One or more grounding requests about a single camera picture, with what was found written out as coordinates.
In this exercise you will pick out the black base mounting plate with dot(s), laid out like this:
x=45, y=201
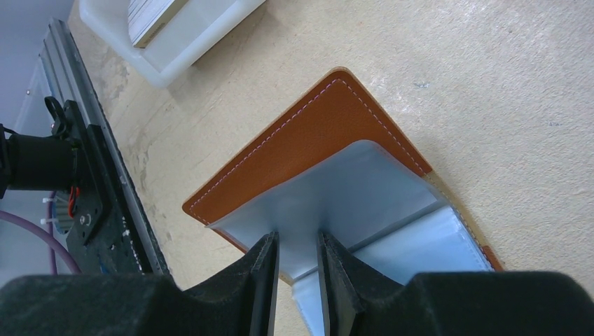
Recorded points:
x=107, y=235

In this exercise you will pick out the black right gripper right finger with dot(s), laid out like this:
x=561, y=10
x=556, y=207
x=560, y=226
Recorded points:
x=359, y=300

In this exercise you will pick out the stack of white cards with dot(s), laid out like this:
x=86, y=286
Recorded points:
x=146, y=18

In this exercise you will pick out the aluminium front frame rail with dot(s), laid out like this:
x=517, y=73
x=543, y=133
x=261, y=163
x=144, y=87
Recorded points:
x=67, y=78

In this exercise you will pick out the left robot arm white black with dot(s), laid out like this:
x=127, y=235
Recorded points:
x=37, y=163

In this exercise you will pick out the brown leather card holder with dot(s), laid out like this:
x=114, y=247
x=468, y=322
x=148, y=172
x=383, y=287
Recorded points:
x=336, y=162

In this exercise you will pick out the clear plastic bin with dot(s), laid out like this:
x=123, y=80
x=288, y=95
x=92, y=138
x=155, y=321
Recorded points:
x=196, y=28

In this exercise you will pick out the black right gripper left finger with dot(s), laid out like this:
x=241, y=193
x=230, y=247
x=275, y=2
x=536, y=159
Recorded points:
x=238, y=300

